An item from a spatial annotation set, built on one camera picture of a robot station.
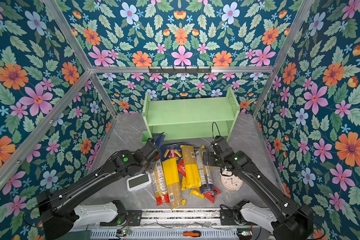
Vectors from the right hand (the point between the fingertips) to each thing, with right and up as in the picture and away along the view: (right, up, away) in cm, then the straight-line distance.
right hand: (210, 157), depth 78 cm
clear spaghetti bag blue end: (-3, -9, +3) cm, 10 cm away
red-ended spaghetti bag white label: (-27, -15, +2) cm, 31 cm away
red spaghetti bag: (0, -20, -1) cm, 20 cm away
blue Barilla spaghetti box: (-29, +9, +7) cm, 31 cm away
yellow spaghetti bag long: (-20, -15, +2) cm, 25 cm away
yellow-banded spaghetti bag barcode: (-10, -11, -1) cm, 15 cm away
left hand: (-29, 0, -4) cm, 30 cm away
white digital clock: (-40, -15, +4) cm, 43 cm away
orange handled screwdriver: (-8, -33, -10) cm, 36 cm away
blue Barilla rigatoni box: (-22, +1, +14) cm, 26 cm away
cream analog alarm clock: (+12, -15, +6) cm, 20 cm away
